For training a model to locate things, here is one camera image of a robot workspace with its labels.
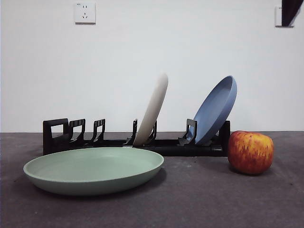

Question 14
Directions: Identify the red yellow apple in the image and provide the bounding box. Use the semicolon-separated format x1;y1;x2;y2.
228;130;274;176

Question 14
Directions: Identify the green round plate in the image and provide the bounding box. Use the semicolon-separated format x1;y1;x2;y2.
23;147;165;196

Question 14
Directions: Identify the blue round plate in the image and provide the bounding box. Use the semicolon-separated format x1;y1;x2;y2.
193;75;238;145

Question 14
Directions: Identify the cream white round plate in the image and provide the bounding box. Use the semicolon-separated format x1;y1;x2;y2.
133;73;169;146

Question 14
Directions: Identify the black plastic plate rack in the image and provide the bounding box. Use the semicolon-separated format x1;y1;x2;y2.
43;118;231;157

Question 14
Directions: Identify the white wall socket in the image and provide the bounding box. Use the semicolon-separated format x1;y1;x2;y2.
75;2;96;24
275;6;295;28

